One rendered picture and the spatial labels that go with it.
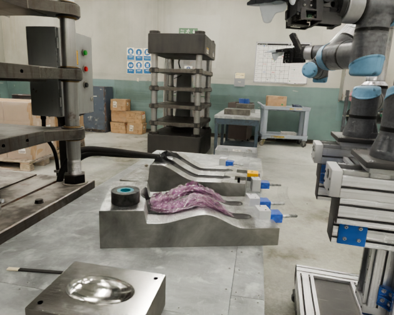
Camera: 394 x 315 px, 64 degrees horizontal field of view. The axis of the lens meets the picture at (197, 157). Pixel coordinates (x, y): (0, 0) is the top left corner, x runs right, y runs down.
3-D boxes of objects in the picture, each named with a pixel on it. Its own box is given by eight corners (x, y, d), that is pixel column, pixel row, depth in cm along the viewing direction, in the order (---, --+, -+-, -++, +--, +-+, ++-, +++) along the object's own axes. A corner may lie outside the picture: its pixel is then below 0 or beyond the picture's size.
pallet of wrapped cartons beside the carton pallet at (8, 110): (62, 159, 510) (58, 100, 489) (30, 171, 433) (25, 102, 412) (-9, 154, 523) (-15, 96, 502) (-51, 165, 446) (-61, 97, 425)
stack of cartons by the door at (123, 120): (147, 133, 808) (147, 99, 790) (142, 135, 777) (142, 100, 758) (115, 130, 823) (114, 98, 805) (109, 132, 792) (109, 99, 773)
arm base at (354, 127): (373, 135, 155) (376, 114, 153) (382, 139, 141) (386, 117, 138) (339, 132, 158) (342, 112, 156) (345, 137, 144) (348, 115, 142)
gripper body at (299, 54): (281, 63, 180) (301, 62, 172) (281, 47, 177) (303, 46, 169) (287, 62, 185) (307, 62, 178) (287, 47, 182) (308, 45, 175)
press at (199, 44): (212, 145, 678) (217, 44, 633) (199, 161, 531) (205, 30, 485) (170, 142, 695) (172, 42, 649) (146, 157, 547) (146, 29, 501)
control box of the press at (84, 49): (104, 283, 200) (97, 36, 168) (77, 316, 171) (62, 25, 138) (72, 278, 204) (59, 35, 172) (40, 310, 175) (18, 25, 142)
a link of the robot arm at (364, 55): (358, 77, 87) (364, 34, 85) (389, 76, 76) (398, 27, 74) (333, 75, 86) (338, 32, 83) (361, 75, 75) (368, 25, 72)
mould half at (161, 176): (246, 185, 145) (248, 157, 142) (243, 206, 120) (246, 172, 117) (142, 176, 154) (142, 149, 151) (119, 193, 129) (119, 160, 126)
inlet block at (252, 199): (281, 207, 113) (282, 193, 112) (286, 213, 108) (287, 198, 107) (244, 207, 111) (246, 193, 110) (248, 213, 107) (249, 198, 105)
